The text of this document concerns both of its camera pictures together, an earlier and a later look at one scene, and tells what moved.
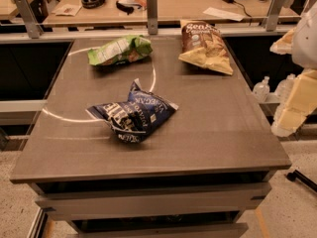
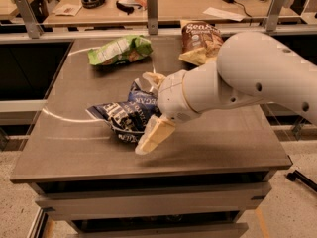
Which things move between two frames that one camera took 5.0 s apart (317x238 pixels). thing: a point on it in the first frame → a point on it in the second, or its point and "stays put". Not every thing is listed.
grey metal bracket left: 31,20 stays put
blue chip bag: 135,117 stays put
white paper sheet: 223,14 stays put
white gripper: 305,40 → 172,96
